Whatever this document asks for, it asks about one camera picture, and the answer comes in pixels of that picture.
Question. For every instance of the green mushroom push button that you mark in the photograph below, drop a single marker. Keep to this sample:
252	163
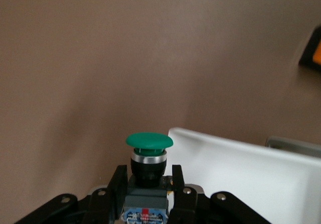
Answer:
149	141

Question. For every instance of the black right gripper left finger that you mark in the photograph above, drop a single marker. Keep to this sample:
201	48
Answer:
100	206

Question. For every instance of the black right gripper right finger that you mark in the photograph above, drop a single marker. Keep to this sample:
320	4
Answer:
190	206

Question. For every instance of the orange button enclosure box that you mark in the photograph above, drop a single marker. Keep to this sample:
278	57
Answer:
314	50

